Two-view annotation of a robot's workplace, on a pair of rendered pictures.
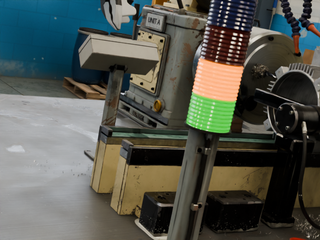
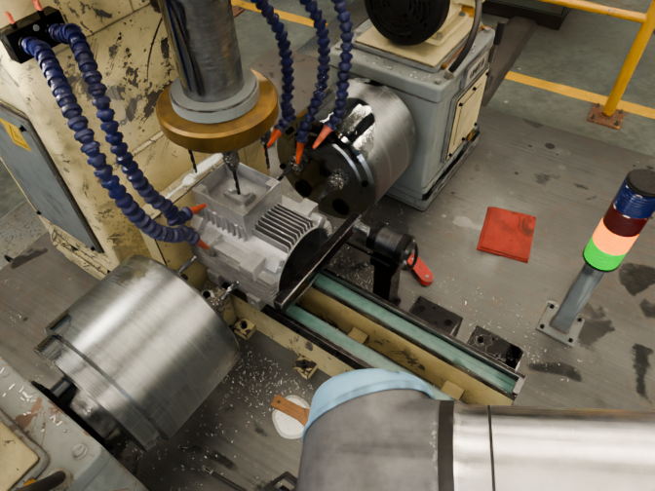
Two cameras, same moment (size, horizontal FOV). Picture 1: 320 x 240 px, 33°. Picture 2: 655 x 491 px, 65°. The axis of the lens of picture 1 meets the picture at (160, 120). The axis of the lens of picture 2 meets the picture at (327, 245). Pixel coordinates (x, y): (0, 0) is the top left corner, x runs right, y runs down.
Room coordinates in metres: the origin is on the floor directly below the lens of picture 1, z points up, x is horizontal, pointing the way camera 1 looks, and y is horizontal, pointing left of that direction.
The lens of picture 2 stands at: (1.37, 0.28, 1.77)
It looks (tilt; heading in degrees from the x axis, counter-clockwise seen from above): 50 degrees down; 248
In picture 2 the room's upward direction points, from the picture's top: 2 degrees counter-clockwise
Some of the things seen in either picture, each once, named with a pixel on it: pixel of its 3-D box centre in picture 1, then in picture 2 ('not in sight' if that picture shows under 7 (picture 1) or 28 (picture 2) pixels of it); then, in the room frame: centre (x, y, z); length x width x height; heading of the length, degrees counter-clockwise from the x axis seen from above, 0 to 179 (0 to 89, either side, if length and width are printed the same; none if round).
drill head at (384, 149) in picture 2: not in sight; (354, 142); (0.98, -0.53, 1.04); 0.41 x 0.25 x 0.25; 32
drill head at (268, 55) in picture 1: (236, 69); (118, 374); (1.54, -0.18, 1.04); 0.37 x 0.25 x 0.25; 32
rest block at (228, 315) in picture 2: not in sight; (211, 310); (1.38, -0.37, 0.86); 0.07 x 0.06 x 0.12; 32
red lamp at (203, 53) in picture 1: (225, 45); (627, 214); (0.71, -0.06, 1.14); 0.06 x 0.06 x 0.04
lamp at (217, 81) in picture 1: (217, 79); (616, 233); (0.71, -0.06, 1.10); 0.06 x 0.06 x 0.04
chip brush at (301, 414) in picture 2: not in sight; (319, 423); (1.26, -0.07, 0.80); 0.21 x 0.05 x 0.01; 129
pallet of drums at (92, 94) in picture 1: (126, 67); not in sight; (6.37, 0.51, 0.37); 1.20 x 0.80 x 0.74; 121
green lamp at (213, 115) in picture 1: (210, 112); (605, 249); (0.71, -0.06, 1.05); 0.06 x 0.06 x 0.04
